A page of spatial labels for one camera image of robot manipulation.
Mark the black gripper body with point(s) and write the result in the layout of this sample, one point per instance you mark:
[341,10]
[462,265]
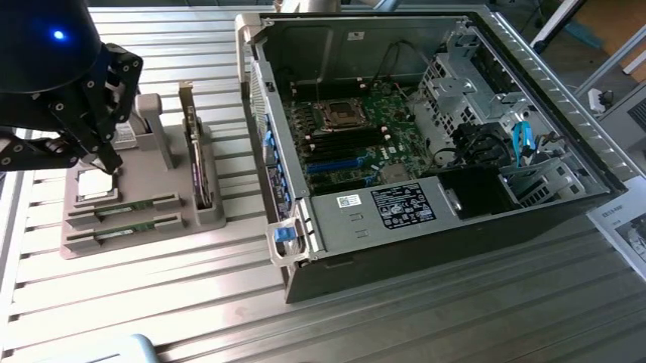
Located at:
[46,56]

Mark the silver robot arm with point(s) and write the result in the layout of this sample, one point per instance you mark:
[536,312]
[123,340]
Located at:
[309,5]

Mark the green RAM stick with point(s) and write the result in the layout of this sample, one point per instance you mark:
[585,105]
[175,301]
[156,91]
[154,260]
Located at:
[124,230]
[126,208]

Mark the black RAM slots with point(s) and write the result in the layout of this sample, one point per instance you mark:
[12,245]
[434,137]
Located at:
[349,140]

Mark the silver hard disk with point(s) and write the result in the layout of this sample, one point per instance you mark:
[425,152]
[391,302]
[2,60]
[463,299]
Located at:
[132,132]

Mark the CPU chip with silver lid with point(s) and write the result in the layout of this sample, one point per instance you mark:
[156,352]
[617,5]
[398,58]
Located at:
[96,186]

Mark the graphics card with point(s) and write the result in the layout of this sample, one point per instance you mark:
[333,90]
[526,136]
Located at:
[198,151]

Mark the grey parts rack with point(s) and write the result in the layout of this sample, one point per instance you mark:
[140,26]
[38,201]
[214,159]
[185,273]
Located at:
[151,227]

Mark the CPU socket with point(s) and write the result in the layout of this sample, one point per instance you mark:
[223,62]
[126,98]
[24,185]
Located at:
[337,116]

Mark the blue case latch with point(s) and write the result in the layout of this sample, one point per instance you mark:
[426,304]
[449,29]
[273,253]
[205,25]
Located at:
[282,233]

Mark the blue expansion slot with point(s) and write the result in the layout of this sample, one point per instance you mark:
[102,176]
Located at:
[335,165]

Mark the pale blue rounded object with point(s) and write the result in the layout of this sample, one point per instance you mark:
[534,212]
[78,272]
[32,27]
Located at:
[75,349]

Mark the green motherboard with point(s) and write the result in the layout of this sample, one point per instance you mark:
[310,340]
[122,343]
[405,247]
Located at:
[375,113]

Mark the grey power supply unit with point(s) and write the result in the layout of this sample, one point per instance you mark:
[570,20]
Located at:
[343,223]

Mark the silver disk bay cage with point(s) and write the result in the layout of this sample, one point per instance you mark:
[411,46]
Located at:
[454,94]

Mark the black open PC case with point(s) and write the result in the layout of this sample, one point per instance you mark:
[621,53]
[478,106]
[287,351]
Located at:
[454,242]

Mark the white power strip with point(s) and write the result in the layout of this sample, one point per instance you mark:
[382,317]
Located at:
[597,100]

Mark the printed paper sheet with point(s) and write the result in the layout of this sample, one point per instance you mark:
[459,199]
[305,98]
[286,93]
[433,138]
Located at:
[624,227]

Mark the wooden desk with white frame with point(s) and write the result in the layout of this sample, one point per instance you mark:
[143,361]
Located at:
[601,19]

